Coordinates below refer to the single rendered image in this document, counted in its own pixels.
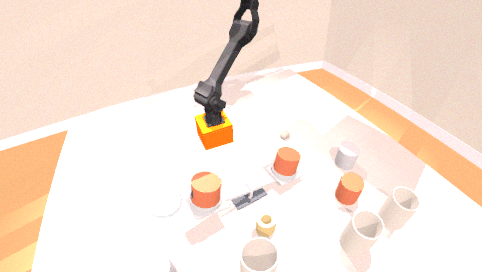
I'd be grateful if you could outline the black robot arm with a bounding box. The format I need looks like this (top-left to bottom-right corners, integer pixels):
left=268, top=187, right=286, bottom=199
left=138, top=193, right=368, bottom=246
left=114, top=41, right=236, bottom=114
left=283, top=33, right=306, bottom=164
left=193, top=0, right=259, bottom=127

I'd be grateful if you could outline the beige open cup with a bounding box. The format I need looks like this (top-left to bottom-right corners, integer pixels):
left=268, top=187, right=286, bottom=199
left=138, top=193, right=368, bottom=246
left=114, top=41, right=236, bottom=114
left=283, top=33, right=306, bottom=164
left=239, top=237, right=280, bottom=272
left=339, top=209, right=385, bottom=257
left=378, top=186, right=420, bottom=230

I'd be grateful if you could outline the orange cylinder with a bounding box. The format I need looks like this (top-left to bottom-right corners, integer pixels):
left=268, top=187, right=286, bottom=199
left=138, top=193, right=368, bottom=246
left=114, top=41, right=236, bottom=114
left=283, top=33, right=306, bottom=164
left=273, top=147, right=300, bottom=176
left=191, top=171, right=221, bottom=208
left=335, top=173, right=364, bottom=206

